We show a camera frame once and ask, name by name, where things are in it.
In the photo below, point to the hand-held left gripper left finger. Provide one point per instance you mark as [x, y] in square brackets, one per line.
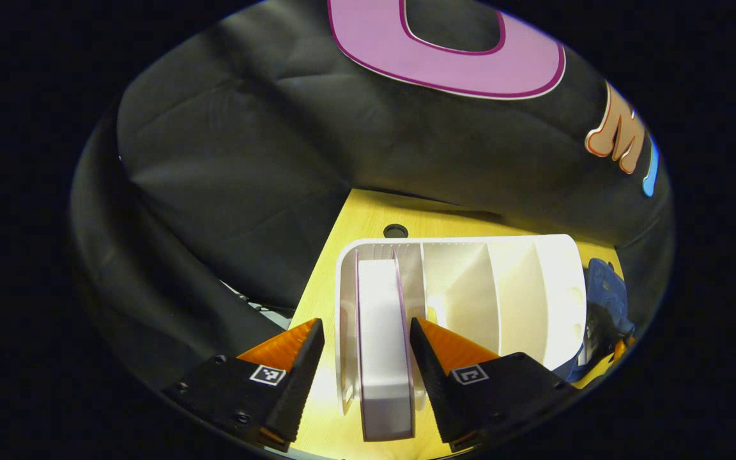
[301, 383]

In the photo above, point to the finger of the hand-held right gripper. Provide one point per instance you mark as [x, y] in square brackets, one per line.
[620, 351]

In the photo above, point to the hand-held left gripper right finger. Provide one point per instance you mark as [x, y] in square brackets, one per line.
[435, 383]

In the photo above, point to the blue schoolbag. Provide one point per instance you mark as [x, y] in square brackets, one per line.
[607, 294]

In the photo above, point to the pink cover book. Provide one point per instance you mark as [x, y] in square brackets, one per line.
[384, 345]

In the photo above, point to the white plastic bookshelf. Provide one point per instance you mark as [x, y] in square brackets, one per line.
[515, 294]

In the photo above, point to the black backdrop cloth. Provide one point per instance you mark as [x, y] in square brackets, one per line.
[246, 160]

